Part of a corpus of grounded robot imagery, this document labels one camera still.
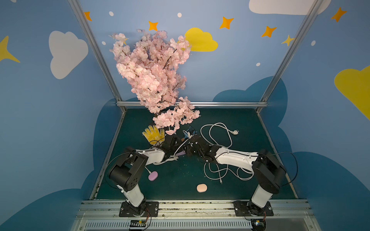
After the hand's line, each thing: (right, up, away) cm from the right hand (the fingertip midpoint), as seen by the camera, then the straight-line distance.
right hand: (187, 145), depth 88 cm
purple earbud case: (-20, -17, -4) cm, 27 cm away
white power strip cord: (+24, +6, +21) cm, 32 cm away
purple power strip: (-4, -5, +1) cm, 6 cm away
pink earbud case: (+8, -23, -8) cm, 25 cm away
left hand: (-1, 0, +7) cm, 7 cm away
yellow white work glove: (-25, +4, +16) cm, 30 cm away
